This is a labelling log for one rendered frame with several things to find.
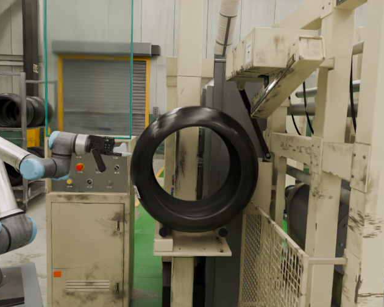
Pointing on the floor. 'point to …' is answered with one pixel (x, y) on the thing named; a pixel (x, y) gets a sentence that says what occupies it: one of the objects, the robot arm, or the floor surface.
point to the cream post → (187, 136)
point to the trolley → (3, 118)
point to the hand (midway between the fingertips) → (130, 155)
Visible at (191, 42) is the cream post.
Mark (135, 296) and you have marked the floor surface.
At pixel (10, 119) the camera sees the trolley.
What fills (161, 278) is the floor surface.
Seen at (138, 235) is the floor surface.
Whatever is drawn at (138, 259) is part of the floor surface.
